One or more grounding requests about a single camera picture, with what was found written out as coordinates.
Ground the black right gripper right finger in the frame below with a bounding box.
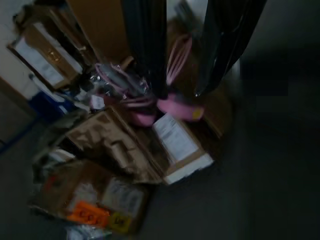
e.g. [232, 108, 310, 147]
[193, 0, 266, 98]

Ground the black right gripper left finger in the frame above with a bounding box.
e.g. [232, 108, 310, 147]
[121, 0, 169, 100]

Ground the pink striped bag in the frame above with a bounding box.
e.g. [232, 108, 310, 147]
[165, 34, 194, 87]

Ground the tall plain cardboard box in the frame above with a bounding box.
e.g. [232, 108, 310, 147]
[65, 0, 131, 65]

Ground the pink handbag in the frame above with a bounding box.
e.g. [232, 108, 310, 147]
[94, 62, 159, 127]

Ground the cardboard box with white label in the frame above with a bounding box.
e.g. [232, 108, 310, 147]
[151, 112, 216, 186]
[6, 21, 88, 91]

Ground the crumpled brown packing paper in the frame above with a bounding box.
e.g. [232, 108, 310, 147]
[65, 106, 165, 185]

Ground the blue storage box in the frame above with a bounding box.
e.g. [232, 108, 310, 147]
[26, 87, 76, 123]

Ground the cardboard box with orange stickers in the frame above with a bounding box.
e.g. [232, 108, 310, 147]
[28, 159, 152, 236]

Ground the clear plastic wrapper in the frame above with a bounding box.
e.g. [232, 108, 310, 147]
[66, 223, 113, 240]

